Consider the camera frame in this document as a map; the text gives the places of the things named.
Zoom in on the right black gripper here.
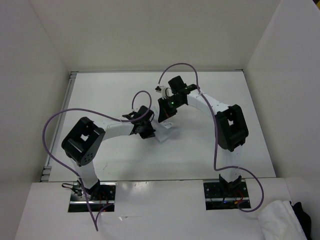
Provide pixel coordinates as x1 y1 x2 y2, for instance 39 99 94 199
158 95 184 123

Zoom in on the white skirt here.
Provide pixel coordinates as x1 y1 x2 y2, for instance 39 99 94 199
151 106 178 143

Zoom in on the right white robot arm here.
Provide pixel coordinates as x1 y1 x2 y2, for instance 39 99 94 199
151 76 249 197

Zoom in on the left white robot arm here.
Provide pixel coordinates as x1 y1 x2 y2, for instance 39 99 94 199
61 105 156 200

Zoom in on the white cloth pile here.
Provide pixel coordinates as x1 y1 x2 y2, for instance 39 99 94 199
257 200 307 240

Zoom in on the black cloth pile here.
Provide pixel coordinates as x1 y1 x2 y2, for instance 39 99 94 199
291 202 312 240

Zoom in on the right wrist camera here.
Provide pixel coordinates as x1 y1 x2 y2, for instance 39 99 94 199
155 85 171 99

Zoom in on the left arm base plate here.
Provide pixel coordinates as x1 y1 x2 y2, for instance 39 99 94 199
61 182 116 213

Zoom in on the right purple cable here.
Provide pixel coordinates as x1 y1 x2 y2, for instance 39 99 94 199
158 62 265 213

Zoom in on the purple cable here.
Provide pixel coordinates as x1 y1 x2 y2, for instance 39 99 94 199
42 91 153 232
158 62 265 213

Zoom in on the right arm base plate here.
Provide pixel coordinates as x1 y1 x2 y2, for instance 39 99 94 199
203 180 251 211

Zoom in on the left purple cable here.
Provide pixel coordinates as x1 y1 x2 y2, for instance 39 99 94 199
42 91 153 232

